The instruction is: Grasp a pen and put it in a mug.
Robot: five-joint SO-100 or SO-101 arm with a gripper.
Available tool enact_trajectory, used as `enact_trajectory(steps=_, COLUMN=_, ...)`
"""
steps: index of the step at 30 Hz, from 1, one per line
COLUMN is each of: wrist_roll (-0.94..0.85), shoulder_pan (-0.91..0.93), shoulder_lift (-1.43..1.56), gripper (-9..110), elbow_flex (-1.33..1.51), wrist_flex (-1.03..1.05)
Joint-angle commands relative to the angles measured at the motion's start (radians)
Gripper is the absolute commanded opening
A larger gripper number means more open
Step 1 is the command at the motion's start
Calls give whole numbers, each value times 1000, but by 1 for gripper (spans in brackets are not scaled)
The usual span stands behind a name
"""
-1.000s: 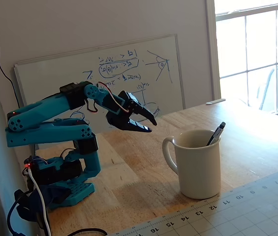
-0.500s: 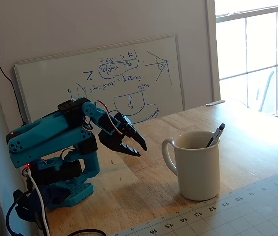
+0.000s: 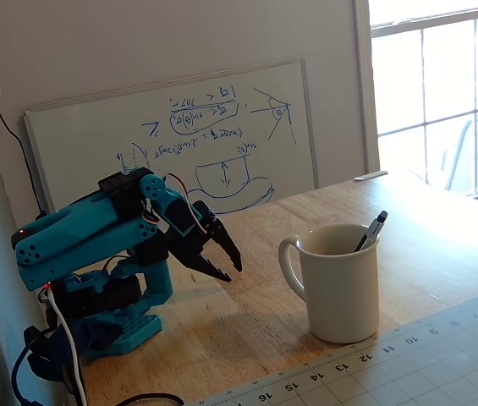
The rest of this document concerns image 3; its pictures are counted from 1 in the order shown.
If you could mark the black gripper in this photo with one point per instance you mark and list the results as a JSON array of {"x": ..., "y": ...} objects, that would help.
[{"x": 210, "y": 233}]

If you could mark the dark blue silver pen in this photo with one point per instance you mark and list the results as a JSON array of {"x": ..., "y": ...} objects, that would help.
[{"x": 373, "y": 230}]

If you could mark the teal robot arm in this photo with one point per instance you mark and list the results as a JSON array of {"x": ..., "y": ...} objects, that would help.
[{"x": 86, "y": 220}]

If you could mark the white ceramic mug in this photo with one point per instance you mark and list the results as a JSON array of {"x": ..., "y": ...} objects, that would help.
[{"x": 340, "y": 296}]

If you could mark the dark blue table clamp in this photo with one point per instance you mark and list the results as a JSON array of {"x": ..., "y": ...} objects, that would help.
[{"x": 90, "y": 334}]

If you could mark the whiteboard with blue writing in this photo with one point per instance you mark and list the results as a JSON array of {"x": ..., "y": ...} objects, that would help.
[{"x": 95, "y": 139}]

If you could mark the small white flat strip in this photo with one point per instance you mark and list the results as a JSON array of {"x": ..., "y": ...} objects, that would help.
[{"x": 369, "y": 175}]

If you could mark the grey gridded cutting mat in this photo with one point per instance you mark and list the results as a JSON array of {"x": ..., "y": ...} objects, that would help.
[{"x": 433, "y": 363}]

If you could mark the white framed window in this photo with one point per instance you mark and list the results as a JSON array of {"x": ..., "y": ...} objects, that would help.
[{"x": 446, "y": 72}]

